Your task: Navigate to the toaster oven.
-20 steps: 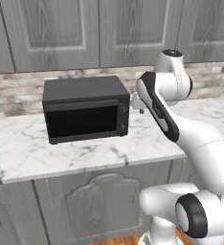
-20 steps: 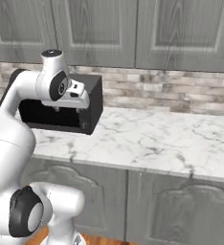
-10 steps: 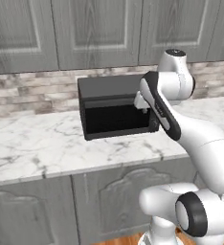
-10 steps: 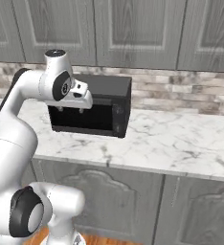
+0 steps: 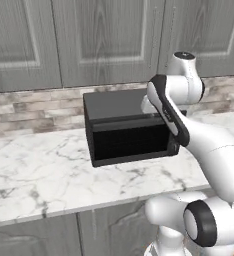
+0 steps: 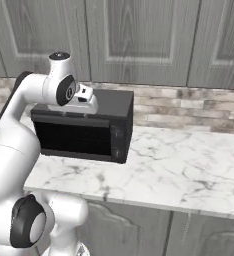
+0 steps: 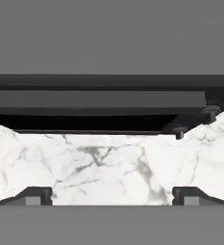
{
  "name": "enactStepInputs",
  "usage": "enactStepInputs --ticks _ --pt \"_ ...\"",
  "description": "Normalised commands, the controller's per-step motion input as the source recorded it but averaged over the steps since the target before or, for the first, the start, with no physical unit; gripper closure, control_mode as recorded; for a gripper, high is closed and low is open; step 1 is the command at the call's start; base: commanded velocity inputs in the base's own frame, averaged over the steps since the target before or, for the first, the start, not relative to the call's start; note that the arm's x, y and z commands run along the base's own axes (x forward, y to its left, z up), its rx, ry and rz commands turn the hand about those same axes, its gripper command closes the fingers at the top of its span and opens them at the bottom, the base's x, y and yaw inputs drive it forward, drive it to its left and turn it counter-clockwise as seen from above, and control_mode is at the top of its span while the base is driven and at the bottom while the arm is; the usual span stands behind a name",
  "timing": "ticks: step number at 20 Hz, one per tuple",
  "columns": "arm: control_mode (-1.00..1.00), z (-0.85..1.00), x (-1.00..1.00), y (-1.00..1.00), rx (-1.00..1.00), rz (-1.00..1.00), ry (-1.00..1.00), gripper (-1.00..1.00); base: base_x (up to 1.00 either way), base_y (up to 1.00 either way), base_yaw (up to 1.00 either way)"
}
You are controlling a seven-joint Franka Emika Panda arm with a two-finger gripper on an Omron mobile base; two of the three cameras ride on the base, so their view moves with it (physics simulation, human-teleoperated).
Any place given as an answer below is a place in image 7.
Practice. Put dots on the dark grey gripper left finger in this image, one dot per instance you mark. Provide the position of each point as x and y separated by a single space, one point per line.
37 194

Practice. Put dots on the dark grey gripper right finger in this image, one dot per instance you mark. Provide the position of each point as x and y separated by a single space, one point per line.
186 193

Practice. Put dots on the black countertop appliance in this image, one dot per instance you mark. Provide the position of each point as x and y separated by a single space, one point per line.
98 99

